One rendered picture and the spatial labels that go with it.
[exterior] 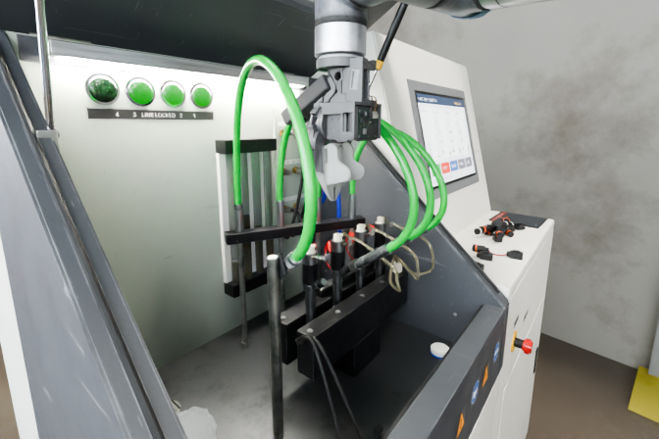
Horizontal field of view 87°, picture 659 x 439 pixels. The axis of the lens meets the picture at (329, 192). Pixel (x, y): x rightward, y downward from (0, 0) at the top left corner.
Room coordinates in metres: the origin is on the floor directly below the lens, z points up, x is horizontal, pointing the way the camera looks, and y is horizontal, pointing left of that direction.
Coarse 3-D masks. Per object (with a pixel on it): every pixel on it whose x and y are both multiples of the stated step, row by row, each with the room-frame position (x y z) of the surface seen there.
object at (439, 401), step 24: (480, 312) 0.64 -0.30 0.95; (504, 312) 0.65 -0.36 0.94; (480, 336) 0.56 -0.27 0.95; (456, 360) 0.50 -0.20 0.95; (480, 360) 0.53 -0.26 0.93; (432, 384) 0.44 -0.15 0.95; (456, 384) 0.44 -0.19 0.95; (480, 384) 0.54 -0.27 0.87; (408, 408) 0.40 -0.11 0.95; (432, 408) 0.40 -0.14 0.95; (456, 408) 0.44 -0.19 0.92; (480, 408) 0.55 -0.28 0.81; (408, 432) 0.36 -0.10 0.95; (432, 432) 0.37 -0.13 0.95
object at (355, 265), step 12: (288, 132) 0.72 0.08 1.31; (384, 132) 0.57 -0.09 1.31; (396, 144) 0.57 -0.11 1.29; (396, 156) 0.56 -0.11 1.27; (408, 168) 0.55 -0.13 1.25; (408, 180) 0.55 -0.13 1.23; (276, 204) 0.74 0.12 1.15; (408, 228) 0.54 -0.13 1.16; (396, 240) 0.56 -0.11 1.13; (372, 252) 0.59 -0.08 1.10; (384, 252) 0.57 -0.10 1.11; (348, 264) 0.62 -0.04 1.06; (360, 264) 0.60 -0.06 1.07
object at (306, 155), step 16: (256, 64) 0.54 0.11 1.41; (272, 64) 0.47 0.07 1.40; (240, 80) 0.62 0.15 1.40; (240, 96) 0.64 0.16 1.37; (288, 96) 0.42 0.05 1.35; (240, 112) 0.67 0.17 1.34; (288, 112) 0.41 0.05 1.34; (240, 128) 0.68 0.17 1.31; (304, 128) 0.39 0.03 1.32; (304, 144) 0.38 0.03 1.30; (304, 160) 0.37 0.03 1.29; (304, 176) 0.37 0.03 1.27; (240, 192) 0.70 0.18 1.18; (240, 208) 0.70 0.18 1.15; (304, 224) 0.37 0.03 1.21; (304, 240) 0.38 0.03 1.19; (304, 256) 0.40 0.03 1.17
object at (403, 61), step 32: (384, 64) 0.92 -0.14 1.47; (416, 64) 1.08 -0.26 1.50; (448, 64) 1.30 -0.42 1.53; (384, 96) 0.90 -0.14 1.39; (480, 160) 1.38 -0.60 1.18; (480, 192) 1.31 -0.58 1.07; (448, 224) 1.03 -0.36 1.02; (544, 256) 1.10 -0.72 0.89; (544, 288) 1.20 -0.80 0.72; (512, 320) 0.73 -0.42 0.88; (512, 384) 0.80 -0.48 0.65; (512, 416) 0.85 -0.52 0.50
